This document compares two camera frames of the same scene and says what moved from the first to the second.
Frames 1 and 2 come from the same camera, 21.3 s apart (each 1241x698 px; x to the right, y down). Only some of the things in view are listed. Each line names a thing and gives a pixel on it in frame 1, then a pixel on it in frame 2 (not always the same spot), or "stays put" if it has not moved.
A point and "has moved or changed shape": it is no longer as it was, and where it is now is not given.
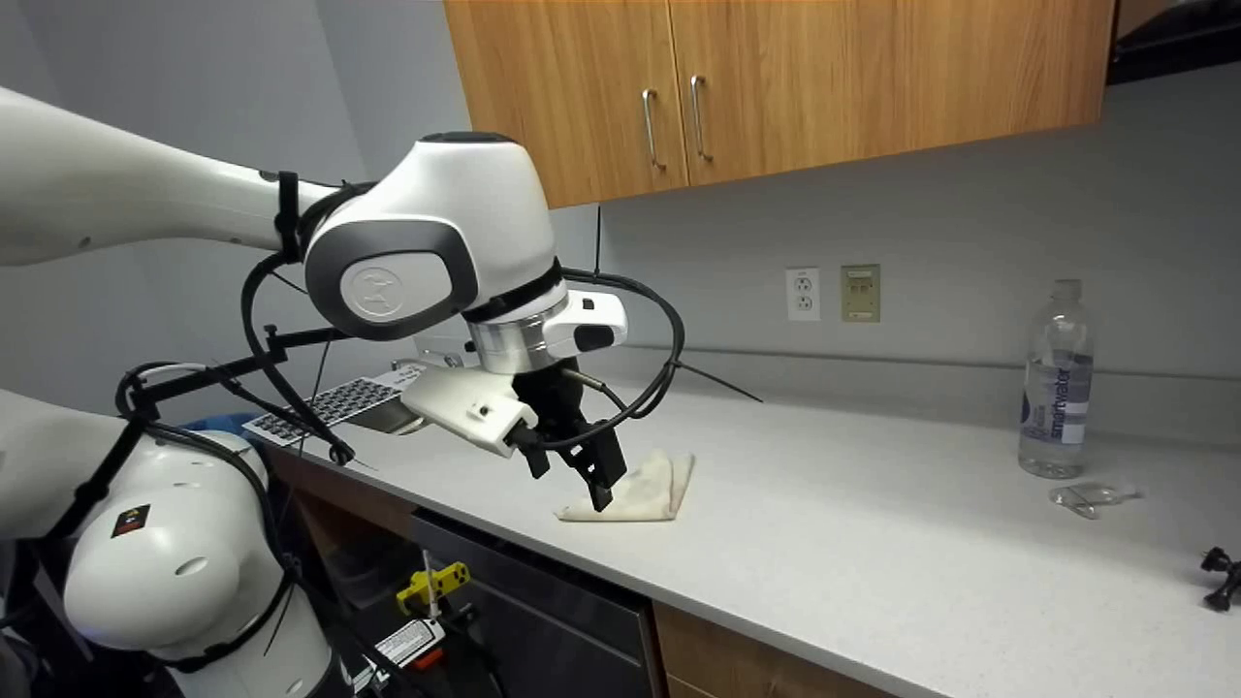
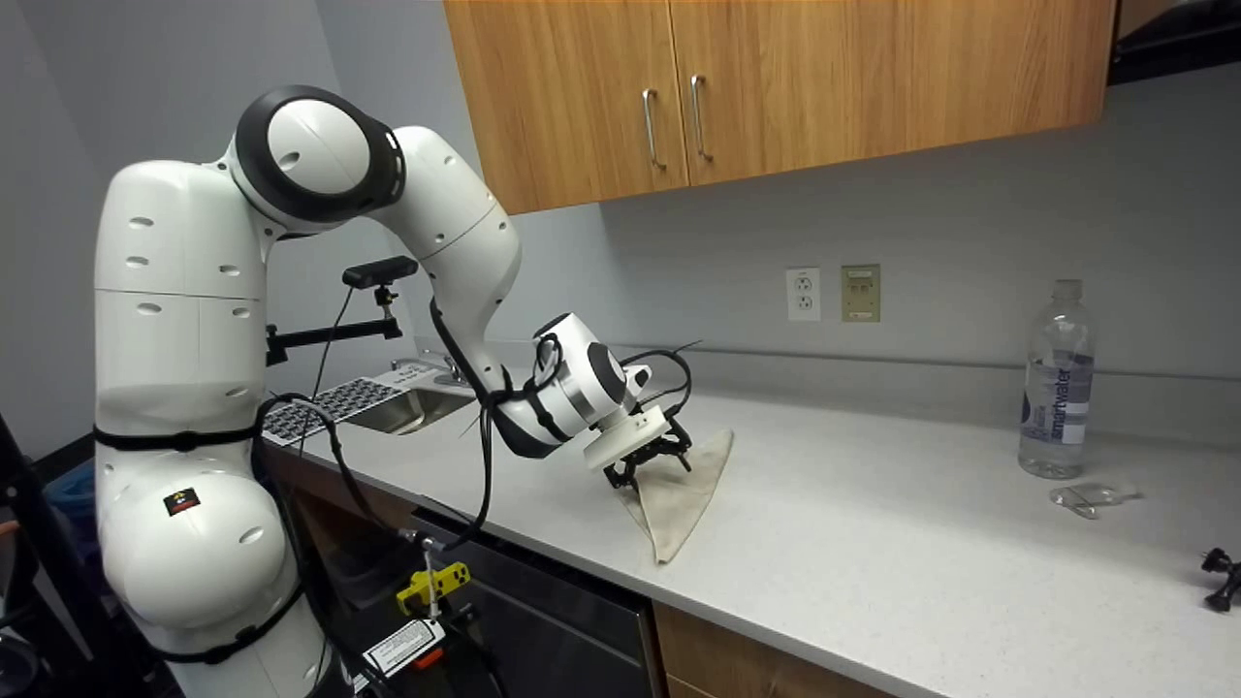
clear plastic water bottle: [1055, 399] stays put
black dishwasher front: [534, 631] stays put
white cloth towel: [646, 495] has moved or changed shape
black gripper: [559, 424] to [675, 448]
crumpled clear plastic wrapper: [1095, 501] stays put
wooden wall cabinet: [636, 97] stays put
